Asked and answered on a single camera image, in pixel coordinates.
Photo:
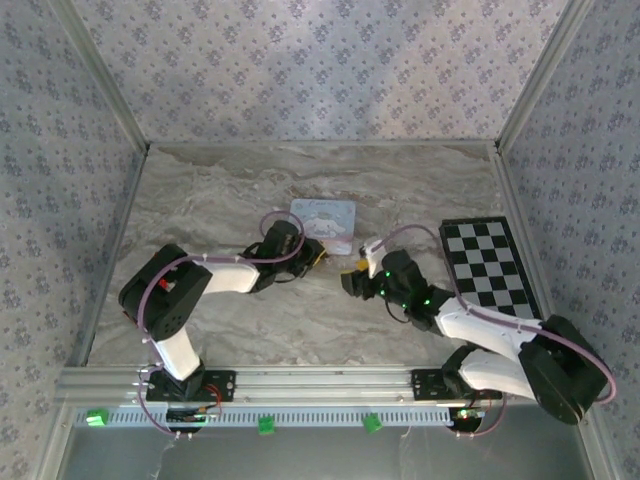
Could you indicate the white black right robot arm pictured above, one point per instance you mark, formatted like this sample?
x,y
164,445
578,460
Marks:
x,y
480,325

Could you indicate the aluminium frame post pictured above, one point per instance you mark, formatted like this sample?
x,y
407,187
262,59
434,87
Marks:
x,y
55,445
103,75
544,75
593,445

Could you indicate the black grey checkered board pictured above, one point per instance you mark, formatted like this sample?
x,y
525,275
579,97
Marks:
x,y
480,255

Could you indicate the blue cartoon tin box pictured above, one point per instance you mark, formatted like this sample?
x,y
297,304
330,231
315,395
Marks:
x,y
330,220

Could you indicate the small controller board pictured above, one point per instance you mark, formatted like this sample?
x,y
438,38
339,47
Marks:
x,y
192,415
467,414

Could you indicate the aluminium back rail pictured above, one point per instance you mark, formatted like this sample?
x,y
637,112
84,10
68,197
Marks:
x,y
320,144

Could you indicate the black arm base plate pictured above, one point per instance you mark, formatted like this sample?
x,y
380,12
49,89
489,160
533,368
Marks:
x,y
222,385
427,384

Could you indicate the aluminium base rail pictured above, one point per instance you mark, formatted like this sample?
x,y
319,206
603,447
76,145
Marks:
x,y
325,382

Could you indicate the aluminium side rail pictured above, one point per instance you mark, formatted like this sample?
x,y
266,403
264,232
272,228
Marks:
x,y
531,250
106,280

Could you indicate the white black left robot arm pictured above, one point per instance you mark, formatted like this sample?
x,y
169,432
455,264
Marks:
x,y
230,275

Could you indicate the small brass key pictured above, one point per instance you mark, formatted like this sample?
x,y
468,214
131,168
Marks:
x,y
360,263

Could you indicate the green connector block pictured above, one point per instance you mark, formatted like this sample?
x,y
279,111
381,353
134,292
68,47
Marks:
x,y
372,424
266,426
95,417

